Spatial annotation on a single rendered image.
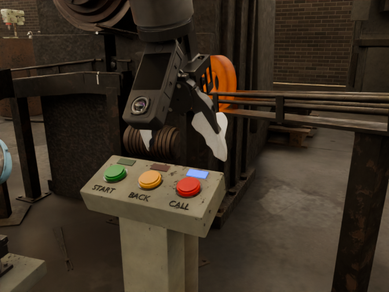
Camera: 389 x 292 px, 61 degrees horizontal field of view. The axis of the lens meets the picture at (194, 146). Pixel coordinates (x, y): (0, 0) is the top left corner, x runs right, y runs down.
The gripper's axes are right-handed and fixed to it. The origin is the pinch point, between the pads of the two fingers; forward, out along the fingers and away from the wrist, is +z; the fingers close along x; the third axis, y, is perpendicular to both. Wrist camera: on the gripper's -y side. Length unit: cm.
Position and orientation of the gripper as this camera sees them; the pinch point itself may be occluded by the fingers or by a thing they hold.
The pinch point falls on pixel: (183, 156)
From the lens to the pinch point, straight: 51.3
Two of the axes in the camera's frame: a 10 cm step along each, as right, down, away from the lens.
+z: 1.4, 8.0, 5.8
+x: -9.2, -1.2, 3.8
